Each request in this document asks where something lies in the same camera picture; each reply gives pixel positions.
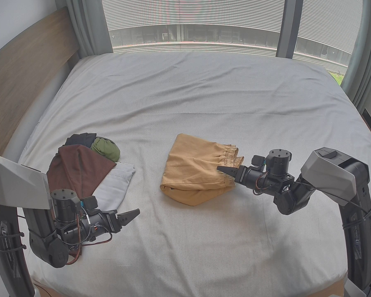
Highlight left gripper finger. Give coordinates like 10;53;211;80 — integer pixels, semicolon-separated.
116;208;141;229

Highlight grey-green curtain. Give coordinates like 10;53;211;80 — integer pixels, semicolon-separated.
342;0;371;112
52;0;113;58

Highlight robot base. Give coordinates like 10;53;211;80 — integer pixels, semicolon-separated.
345;279;371;297

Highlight window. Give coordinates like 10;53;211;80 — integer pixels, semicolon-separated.
99;0;365;75

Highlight pale grey garment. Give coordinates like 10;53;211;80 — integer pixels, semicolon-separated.
93;163;135;211

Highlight brown garment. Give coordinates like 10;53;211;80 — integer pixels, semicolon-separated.
46;144;117;265

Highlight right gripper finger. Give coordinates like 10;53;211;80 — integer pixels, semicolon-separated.
216;165;241;179

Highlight bed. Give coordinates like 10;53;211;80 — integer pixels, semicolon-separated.
0;6;371;297

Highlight green garment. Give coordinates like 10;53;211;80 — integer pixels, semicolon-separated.
91;137;121;163

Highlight tan shorts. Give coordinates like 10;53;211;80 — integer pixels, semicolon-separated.
160;133;245;206

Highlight black garment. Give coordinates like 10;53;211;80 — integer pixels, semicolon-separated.
65;132;97;146

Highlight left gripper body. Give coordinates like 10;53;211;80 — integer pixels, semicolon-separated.
87;210;122;238

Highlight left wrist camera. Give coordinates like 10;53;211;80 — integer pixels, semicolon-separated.
80;196;99;211

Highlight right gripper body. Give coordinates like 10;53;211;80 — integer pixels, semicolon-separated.
234;164;263;192

